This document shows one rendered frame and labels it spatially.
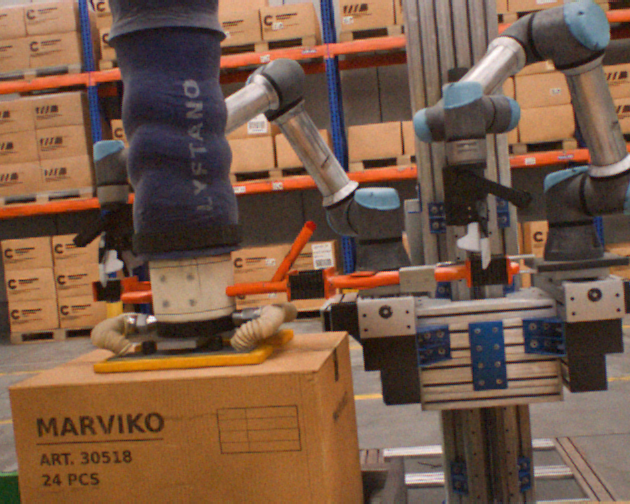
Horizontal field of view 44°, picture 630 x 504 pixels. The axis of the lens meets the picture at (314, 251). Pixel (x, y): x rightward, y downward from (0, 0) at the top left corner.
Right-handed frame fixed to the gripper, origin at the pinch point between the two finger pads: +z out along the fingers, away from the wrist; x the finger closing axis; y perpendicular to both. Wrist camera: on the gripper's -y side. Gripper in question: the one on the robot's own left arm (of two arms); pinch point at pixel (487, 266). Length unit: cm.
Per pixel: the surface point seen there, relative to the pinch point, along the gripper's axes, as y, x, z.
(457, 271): 5.8, 3.3, 0.2
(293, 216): 227, -827, -9
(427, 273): 11.4, 3.5, 0.2
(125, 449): 68, 22, 27
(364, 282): 23.7, 3.4, 1.0
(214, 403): 50, 22, 19
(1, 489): 123, -18, 48
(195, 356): 56, 14, 12
